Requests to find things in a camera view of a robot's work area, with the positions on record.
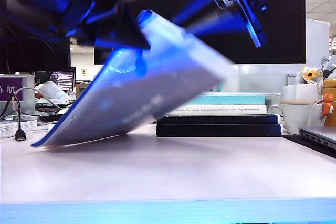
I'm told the transparent file bag blue zipper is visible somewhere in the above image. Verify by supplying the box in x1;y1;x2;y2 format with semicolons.
30;9;236;148

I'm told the narrow black background monitor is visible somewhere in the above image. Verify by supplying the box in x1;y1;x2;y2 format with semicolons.
93;47;113;66

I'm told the large black AOC monitor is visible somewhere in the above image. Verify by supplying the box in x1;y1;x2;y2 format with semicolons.
112;0;307;65

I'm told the wooden cabinet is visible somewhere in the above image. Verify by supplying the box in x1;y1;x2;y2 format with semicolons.
75;83;92;99

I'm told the small lit code screen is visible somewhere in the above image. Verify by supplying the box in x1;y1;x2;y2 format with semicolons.
49;70;76;93

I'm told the silver monitor stand with base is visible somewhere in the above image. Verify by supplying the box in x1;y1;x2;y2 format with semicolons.
204;81;282;97

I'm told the teal book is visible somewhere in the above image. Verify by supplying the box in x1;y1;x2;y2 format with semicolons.
191;94;266;106

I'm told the curled white paper booklet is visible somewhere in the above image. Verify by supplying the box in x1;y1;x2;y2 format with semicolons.
35;80;73;105

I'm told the white board panel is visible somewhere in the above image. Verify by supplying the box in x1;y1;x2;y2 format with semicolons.
305;18;330;69

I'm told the white book with printed spine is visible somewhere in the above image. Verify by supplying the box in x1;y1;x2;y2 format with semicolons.
165;104;267;116

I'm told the plush toy with sunflower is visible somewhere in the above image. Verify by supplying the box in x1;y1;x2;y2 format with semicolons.
295;66;323;86

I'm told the white rectangular container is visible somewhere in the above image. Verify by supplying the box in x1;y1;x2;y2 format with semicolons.
282;84;323;102

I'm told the stack of magazines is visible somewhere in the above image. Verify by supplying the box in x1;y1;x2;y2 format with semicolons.
34;98;74;110

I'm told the thin black flat box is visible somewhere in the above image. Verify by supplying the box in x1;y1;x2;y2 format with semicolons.
156;114;280;126

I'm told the black flat desk object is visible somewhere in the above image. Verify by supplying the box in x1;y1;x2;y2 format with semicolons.
38;112;70;123

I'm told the thick black flat box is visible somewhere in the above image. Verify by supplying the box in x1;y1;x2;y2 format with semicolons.
156;123;284;138

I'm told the white ceramic mug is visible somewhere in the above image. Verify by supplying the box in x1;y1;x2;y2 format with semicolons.
267;100;326;135

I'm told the purple nameplate sign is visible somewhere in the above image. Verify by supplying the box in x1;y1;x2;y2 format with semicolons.
0;74;35;116

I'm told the yellow canister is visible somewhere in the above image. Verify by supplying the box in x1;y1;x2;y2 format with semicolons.
321;79;336;128

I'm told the orange fox figurine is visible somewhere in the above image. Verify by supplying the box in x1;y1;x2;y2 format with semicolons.
320;93;335;117

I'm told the stack of white books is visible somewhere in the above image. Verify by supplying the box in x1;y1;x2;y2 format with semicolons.
0;119;38;140

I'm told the silver laptop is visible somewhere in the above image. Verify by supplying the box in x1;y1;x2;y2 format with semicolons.
298;126;336;152

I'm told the grey arched cable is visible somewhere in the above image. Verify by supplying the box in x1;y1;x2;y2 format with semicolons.
12;86;66;111

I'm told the black HDMI cable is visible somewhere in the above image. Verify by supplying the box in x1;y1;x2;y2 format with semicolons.
10;94;27;143

